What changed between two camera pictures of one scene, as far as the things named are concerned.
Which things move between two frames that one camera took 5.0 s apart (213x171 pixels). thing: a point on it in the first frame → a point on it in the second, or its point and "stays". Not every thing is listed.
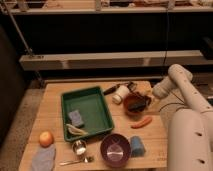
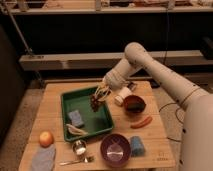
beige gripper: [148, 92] → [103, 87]
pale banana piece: [75, 130] stays
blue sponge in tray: [76, 119] stays
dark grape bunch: [146, 100] → [94, 103]
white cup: [121, 92] stays
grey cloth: [43, 159] stays
